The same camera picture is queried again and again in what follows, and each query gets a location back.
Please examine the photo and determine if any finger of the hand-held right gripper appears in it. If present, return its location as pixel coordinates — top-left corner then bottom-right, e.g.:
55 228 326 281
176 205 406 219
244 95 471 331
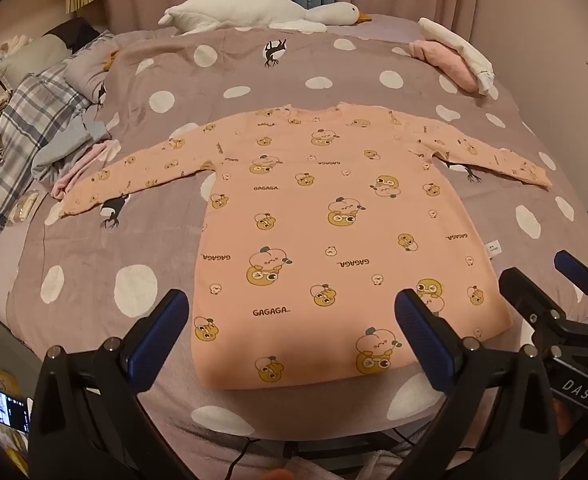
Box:
498 267 581 347
554 250 588 332

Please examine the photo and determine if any grey garment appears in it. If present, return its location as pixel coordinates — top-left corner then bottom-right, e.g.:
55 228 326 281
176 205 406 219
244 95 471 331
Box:
31 110 112 181

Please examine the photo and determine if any lavender pillow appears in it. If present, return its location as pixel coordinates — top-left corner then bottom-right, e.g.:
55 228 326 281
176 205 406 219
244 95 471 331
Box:
64 30 119 106

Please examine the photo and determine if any dark cloth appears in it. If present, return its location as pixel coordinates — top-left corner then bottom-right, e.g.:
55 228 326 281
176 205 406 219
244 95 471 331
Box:
44 17 102 53

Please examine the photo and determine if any pink folded garment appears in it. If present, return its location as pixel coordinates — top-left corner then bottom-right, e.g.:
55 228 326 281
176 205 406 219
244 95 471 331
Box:
408 40 480 93

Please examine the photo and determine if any white folded garment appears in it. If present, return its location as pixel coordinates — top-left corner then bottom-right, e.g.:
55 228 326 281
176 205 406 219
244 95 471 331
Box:
418 17 497 96

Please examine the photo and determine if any black cable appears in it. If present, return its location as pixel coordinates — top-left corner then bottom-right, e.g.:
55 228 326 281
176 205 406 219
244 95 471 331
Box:
224 427 475 480

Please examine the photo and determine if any mauve polka dot blanket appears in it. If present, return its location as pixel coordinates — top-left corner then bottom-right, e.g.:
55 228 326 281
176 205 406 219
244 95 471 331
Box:
4 15 588 471

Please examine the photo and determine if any black smartphone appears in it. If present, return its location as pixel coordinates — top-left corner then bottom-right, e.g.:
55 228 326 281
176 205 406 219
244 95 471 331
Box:
0 377 34 436

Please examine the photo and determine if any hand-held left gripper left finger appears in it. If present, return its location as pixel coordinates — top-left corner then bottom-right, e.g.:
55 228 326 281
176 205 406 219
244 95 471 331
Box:
28 288 195 480

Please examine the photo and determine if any plaid quilt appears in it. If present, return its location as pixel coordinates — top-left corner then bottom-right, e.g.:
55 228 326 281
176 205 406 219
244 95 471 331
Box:
0 67 97 281

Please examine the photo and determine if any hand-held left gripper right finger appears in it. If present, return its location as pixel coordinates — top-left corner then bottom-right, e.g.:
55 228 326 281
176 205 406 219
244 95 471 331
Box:
393 288 561 480

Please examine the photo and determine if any pink printed long-sleeve shirt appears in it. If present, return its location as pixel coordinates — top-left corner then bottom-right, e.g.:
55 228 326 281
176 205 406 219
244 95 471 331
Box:
58 102 554 391

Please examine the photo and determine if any white goose plush toy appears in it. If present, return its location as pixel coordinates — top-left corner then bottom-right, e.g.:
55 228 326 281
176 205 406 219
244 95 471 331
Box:
158 0 373 36

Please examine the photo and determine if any grey-green pillow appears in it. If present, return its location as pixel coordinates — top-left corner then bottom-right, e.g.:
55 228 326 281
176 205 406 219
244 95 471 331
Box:
0 35 69 81

